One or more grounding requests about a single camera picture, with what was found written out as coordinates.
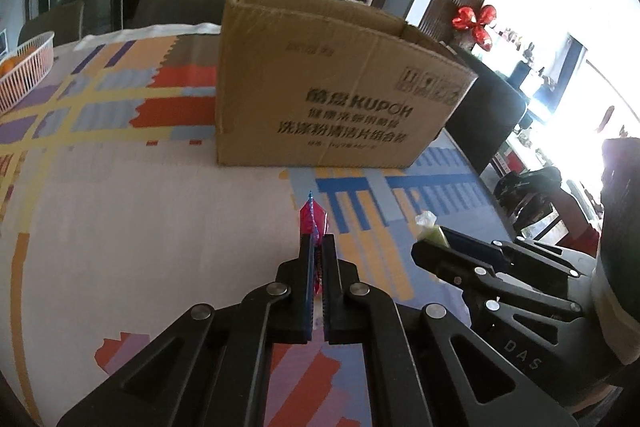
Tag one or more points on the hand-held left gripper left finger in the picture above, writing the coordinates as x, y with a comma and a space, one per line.
311, 287

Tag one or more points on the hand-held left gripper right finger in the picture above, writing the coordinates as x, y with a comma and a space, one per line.
327, 287

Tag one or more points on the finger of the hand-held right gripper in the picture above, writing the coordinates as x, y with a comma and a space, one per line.
450, 264
525, 254

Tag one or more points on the pale green candy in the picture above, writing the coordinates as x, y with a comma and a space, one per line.
430, 232

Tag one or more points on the pink snack packet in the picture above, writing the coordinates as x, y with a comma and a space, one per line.
312, 219

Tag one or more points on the cardboard box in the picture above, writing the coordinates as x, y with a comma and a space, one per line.
325, 72

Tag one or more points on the red cloth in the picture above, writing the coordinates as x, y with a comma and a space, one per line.
582, 227

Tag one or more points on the black dining chair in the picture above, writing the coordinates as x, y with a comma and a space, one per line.
490, 117

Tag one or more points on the red foil balloons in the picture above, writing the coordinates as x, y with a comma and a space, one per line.
472, 22

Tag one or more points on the white plastic basket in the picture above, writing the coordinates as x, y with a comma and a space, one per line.
25, 82

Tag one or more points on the small grey dining chair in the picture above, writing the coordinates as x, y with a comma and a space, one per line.
50, 24

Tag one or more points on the pile of oranges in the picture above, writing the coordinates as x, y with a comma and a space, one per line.
15, 62

